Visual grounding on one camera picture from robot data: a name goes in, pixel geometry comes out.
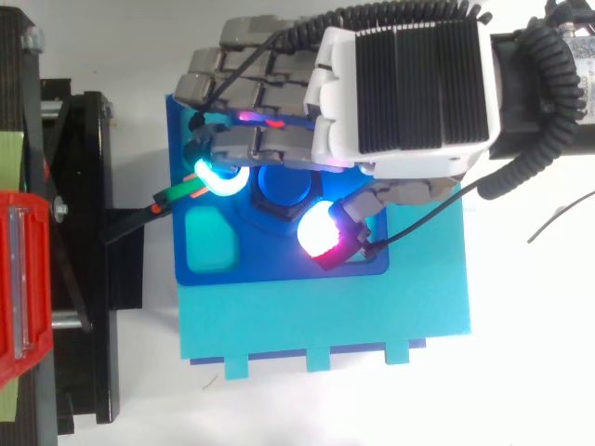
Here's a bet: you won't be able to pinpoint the red bin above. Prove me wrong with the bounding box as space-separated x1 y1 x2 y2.
0 189 54 396

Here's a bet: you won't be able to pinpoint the thin black cable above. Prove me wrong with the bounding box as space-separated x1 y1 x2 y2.
188 31 285 140
526 189 595 245
365 178 483 257

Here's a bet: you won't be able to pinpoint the black-and-orange clip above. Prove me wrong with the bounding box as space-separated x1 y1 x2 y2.
99 175 209 246

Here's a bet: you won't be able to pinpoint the blue bolt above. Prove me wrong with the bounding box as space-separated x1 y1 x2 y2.
258 164 313 206

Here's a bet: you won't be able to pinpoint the dark blue base plate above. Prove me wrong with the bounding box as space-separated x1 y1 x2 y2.
189 337 427 367

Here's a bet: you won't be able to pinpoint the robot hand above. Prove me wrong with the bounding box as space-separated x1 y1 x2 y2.
173 15 502 273

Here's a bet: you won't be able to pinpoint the turquoise plate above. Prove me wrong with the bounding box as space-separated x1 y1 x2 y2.
178 179 472 380

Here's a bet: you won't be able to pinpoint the black stand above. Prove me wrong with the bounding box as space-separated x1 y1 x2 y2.
0 0 143 446

